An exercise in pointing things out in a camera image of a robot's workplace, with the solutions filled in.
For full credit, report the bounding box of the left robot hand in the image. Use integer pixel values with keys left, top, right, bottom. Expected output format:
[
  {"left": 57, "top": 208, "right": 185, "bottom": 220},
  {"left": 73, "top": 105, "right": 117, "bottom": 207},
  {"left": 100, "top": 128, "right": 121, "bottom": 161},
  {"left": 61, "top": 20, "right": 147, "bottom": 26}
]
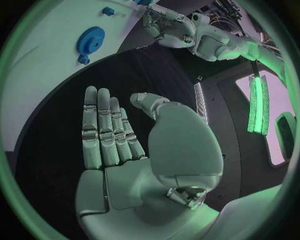
[{"left": 139, "top": 2, "right": 199, "bottom": 50}]

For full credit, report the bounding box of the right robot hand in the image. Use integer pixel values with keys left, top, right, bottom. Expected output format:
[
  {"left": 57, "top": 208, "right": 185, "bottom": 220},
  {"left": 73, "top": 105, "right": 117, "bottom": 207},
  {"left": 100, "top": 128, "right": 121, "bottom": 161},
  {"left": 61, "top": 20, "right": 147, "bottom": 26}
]
[{"left": 75, "top": 85, "right": 225, "bottom": 240}]

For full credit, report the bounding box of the white task board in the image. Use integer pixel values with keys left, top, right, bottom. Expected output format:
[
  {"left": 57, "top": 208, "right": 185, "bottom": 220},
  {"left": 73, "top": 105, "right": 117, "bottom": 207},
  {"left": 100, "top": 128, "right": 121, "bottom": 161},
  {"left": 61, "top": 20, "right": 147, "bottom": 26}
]
[{"left": 1, "top": 0, "right": 161, "bottom": 153}]

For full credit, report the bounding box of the large blue gear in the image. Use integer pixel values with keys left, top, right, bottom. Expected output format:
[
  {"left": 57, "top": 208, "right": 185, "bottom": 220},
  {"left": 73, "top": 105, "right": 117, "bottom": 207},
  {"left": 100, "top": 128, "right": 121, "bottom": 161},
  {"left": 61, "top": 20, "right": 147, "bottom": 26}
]
[{"left": 75, "top": 25, "right": 107, "bottom": 56}]

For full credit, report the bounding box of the glowing light bar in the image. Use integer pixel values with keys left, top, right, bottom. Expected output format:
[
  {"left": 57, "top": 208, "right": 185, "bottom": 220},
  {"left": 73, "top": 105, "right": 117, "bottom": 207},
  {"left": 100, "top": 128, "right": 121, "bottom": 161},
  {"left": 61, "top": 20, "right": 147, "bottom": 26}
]
[{"left": 246, "top": 74, "right": 270, "bottom": 136}]

